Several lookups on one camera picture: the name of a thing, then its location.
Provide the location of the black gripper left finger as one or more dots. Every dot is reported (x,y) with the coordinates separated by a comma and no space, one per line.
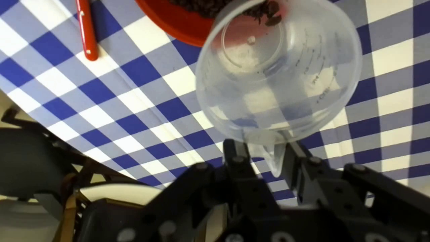
(239,179)

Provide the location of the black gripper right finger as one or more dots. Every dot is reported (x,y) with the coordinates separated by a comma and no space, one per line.
(323,183)

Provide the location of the clear plastic measuring cup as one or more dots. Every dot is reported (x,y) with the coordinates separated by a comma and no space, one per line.
(277,98)

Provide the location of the few coffee beans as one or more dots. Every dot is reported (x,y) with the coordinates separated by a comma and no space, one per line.
(269,11)

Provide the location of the red bowl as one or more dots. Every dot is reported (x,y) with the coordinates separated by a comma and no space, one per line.
(179,22)

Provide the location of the blue white checkered tablecloth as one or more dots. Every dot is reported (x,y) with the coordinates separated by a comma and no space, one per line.
(135,112)

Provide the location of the coffee bean pile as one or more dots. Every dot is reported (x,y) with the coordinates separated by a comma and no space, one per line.
(196,7)

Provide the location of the black bulky object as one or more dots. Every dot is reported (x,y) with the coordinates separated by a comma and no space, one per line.
(31,165)

